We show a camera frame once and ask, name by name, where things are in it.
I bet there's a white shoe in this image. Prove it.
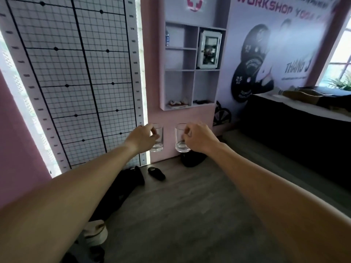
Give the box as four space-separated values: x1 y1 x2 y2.
82 220 108 247

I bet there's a person's black trouser leg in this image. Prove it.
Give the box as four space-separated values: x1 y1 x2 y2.
88 167 141 223

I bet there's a white posture grid chart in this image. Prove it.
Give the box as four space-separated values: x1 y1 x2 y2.
0 0 150 178

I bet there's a red cross sign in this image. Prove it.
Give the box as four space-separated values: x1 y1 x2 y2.
186 0 203 12

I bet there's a white glass-door medicine cabinet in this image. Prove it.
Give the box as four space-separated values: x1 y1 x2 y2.
197 29 222 70

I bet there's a black massage bed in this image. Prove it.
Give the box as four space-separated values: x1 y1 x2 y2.
239 86 351 195

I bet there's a person's left hand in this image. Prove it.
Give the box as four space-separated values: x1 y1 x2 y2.
124 123 161 155

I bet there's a clear drinking glass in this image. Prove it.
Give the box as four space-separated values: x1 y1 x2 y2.
149 123 164 153
175 123 193 153

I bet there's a green plant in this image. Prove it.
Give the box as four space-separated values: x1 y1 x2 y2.
327 72 351 91

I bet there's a tan pillow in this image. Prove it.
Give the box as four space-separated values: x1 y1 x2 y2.
277 87 329 103

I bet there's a large printed wall banner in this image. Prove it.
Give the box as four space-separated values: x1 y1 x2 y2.
217 0 336 126

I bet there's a person's right hand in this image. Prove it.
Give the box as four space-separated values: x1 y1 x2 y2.
182 121 223 155

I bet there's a person's left forearm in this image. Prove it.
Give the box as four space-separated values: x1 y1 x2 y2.
0 142 138 263

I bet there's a black bag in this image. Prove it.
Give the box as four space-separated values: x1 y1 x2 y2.
180 152 208 168

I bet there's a small white shelf trinket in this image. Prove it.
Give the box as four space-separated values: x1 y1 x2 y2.
168 98 190 108

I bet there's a white wall shelf unit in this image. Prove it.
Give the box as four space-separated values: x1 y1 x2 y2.
160 21 227 111

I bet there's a person's right forearm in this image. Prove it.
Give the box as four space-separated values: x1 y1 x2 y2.
211 143 351 263

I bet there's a window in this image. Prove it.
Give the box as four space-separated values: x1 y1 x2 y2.
315 14 351 91

